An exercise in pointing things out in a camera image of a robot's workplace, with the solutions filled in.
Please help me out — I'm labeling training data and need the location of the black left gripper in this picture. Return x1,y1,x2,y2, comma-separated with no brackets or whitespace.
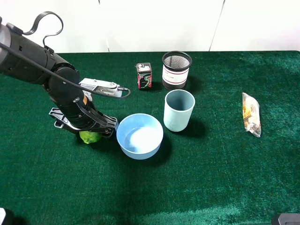
49,93,118,138

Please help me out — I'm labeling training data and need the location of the green lime fruit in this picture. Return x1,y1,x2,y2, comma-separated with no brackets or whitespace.
79,131,102,144

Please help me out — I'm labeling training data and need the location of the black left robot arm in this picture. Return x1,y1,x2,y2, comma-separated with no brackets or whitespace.
0,23,119,137

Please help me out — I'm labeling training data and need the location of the black white object bottom left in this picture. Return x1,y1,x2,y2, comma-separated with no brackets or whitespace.
0,208,14,225

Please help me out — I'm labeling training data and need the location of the black object bottom right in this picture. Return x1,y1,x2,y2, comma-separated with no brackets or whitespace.
271,213,300,225

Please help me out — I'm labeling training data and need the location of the light blue bowl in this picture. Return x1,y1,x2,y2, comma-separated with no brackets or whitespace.
116,113,164,160

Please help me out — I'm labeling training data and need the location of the red black gum box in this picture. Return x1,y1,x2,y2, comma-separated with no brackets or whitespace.
136,62,152,90

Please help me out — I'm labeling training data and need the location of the light blue cup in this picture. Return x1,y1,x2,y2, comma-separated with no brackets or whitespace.
164,90,195,132

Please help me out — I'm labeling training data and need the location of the black mesh pen holder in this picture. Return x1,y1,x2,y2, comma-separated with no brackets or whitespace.
162,51,192,90

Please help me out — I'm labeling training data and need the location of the green felt table cloth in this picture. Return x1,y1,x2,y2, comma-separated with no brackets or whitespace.
0,51,300,225

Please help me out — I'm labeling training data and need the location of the clear wrapped snack packet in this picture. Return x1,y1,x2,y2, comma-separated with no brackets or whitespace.
242,92,262,137

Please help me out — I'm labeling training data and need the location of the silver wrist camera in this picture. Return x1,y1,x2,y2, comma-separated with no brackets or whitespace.
79,78,122,98

